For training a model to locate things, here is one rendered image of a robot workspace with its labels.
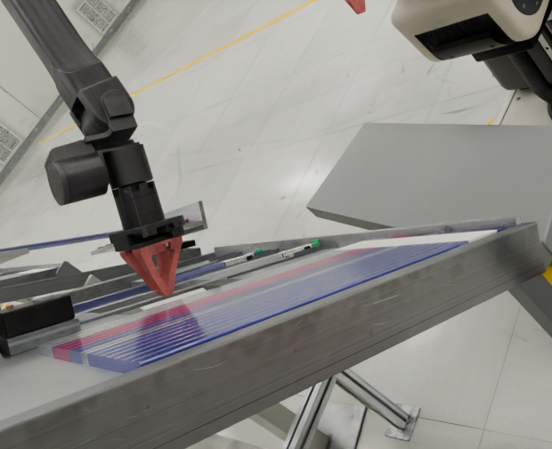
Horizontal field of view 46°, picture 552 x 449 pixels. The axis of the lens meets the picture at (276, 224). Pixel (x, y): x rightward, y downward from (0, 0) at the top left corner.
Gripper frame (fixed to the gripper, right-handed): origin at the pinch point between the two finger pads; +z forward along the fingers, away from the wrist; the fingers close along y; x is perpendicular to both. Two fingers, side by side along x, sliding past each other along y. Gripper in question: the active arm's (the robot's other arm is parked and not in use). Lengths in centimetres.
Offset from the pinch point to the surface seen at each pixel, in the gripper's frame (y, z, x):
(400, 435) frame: -34, 61, 70
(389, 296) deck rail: 37.6, 2.3, 1.9
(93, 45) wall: -762, -240, 415
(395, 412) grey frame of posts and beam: -34, 56, 70
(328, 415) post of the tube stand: -60, 60, 71
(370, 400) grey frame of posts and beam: -33, 48, 62
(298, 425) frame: -34, 45, 41
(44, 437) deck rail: 37.2, 0.0, -30.8
